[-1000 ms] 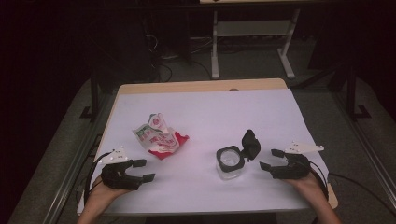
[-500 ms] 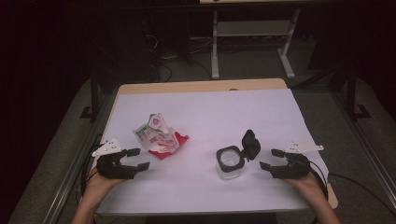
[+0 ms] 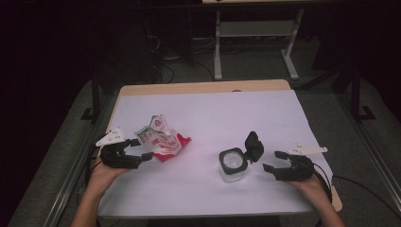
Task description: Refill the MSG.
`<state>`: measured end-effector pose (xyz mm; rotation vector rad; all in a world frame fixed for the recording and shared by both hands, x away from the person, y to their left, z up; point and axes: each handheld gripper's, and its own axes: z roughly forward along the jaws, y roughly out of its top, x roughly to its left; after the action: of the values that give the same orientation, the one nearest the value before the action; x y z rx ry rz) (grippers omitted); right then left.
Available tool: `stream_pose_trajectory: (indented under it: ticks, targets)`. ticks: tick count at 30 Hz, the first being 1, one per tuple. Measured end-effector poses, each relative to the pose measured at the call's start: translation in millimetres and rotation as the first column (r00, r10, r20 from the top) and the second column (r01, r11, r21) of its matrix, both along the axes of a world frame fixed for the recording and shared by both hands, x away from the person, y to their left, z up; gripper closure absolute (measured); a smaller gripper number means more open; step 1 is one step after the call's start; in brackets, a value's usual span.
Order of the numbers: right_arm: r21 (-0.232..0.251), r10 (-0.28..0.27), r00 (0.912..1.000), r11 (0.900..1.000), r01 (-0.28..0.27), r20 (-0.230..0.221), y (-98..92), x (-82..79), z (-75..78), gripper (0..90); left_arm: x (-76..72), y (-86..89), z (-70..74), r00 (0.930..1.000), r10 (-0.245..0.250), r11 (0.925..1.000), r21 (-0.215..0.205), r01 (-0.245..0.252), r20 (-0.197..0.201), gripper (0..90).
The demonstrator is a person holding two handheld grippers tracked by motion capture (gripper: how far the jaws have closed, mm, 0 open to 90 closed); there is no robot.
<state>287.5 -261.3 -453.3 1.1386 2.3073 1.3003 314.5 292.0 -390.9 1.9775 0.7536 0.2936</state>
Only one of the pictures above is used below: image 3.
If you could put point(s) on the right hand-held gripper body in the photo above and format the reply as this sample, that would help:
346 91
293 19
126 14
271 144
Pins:
298 170

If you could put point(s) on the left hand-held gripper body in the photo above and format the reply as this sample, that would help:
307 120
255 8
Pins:
118 159

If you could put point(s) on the red and white snack bag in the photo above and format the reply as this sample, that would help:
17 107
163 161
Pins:
162 142

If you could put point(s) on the clear jar with black lid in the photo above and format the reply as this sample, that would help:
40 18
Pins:
233 164

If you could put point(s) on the person's left hand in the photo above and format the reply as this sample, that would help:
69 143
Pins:
102 178

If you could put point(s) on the person's right hand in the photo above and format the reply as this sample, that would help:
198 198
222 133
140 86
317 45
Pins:
315 190

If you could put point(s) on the black metal stand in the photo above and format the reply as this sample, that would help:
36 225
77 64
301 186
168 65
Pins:
356 94
95 101

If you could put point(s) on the white paper sheet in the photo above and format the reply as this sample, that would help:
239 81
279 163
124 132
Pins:
205 110

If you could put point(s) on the wooden table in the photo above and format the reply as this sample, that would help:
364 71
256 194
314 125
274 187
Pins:
205 86

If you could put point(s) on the aluminium rail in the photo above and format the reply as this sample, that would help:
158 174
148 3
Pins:
67 183
372 148

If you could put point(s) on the white metal desk frame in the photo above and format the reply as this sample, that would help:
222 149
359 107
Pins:
252 29

